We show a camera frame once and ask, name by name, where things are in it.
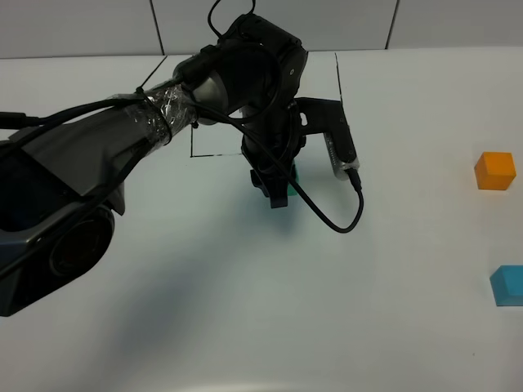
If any green block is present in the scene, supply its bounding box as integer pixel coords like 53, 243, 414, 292
287, 163, 299, 197

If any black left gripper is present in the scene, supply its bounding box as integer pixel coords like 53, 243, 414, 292
242, 98, 306, 209

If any orange block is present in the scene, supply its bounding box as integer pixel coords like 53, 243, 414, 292
474, 151, 516, 191

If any blue block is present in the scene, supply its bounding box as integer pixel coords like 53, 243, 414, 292
489, 265, 523, 306

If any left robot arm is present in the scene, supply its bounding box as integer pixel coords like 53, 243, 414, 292
1, 13, 307, 317

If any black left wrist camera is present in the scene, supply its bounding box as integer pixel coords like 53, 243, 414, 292
296, 97, 361, 189

